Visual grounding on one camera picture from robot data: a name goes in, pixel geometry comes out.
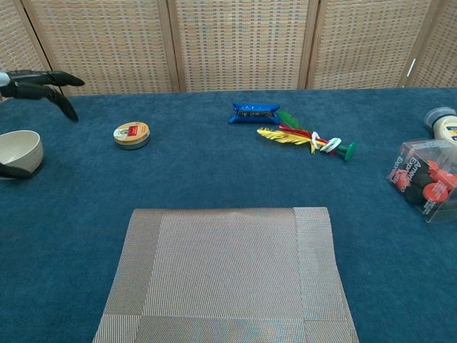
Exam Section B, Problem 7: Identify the white ribbed bowl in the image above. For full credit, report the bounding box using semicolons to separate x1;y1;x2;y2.
0;130;44;175

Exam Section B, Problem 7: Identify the bamboo folding screen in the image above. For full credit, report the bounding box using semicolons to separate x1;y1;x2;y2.
0;0;457;103

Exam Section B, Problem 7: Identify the blue snack packet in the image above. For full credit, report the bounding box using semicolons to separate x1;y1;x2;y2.
228;102;280;126

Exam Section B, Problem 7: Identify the round yellow tin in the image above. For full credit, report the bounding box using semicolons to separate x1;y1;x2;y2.
113;121;151;151

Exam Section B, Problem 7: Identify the mayonnaise squeeze bottle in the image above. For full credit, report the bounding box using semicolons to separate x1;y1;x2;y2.
423;106;457;141

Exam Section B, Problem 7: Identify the blue tablecloth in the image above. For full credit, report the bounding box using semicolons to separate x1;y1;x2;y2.
0;87;457;343

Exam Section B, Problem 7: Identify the beige woven placemat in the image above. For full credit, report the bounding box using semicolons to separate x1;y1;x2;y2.
92;207;360;343

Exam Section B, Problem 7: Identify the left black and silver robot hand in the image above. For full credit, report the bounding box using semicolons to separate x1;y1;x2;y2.
0;70;86;180

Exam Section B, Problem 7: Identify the colourful feather shuttlecock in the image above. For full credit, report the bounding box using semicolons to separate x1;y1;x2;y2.
256;110;358;161

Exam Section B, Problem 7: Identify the clear box with red capsules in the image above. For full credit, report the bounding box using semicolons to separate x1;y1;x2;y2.
386;138;457;224

